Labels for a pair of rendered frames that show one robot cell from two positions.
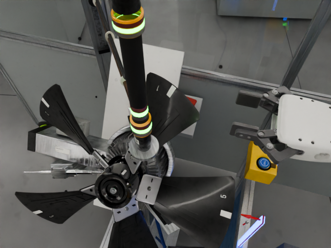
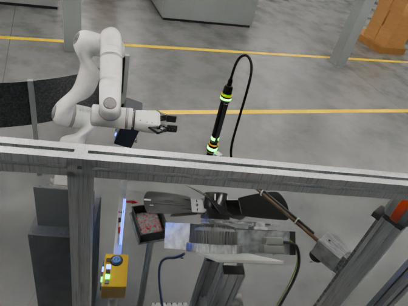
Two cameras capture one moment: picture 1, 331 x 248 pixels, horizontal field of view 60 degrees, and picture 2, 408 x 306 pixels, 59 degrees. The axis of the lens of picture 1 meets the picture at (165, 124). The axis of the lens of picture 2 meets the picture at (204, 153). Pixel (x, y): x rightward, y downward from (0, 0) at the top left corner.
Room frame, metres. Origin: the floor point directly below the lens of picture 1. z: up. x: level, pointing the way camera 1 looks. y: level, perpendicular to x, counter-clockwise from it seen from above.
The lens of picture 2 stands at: (1.41, -0.63, 2.46)
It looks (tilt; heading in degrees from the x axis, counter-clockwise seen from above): 37 degrees down; 149
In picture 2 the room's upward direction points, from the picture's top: 14 degrees clockwise
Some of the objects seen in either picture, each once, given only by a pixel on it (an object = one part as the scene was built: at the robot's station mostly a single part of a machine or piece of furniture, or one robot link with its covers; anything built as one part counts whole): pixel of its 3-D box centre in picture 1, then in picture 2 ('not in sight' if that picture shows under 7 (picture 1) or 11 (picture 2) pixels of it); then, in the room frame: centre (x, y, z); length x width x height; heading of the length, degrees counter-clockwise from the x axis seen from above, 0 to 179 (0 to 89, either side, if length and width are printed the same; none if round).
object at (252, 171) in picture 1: (261, 159); not in sight; (0.52, -0.38, 1.02); 0.16 x 0.10 x 0.11; 164
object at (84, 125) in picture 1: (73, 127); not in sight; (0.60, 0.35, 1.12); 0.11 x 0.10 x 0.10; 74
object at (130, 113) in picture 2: not in sight; (129, 118); (0.23, -0.29, 1.65); 0.09 x 0.03 x 0.08; 164
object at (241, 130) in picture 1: (250, 139); (167, 116); (0.23, -0.14, 1.65); 0.07 x 0.03 x 0.03; 74
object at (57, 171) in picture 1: (60, 171); not in sight; (0.44, 0.38, 1.08); 0.07 x 0.04 x 0.06; 84
